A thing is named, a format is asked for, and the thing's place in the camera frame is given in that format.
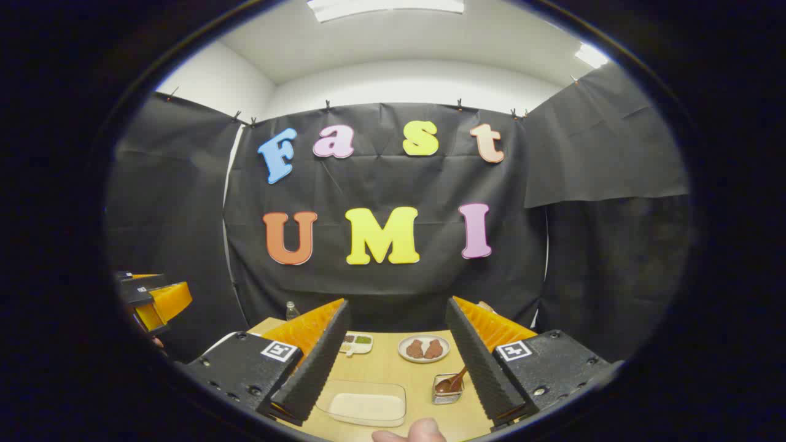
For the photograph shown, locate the brown wooden spoon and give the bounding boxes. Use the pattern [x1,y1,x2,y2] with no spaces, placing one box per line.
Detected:
[435,366,469,395]

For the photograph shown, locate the clear glass tray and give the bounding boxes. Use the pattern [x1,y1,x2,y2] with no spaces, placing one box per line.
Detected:
[315,379,407,428]

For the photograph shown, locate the metal wire chopstick holder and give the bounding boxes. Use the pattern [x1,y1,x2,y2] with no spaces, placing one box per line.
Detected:
[432,373,464,406]

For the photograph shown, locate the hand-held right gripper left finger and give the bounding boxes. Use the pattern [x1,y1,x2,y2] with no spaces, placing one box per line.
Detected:
[178,298,352,427]

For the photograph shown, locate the ceiling light panel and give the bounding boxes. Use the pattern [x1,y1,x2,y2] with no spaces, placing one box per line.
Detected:
[574,43,609,68]
[307,0,465,23]

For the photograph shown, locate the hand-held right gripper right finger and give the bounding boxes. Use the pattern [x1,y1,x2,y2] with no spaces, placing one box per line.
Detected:
[445,296,618,432]

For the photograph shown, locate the white round plate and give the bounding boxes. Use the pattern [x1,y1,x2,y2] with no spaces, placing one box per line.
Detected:
[397,335,451,364]

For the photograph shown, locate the white divided condiment dish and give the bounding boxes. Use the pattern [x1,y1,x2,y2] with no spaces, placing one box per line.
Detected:
[339,333,373,357]

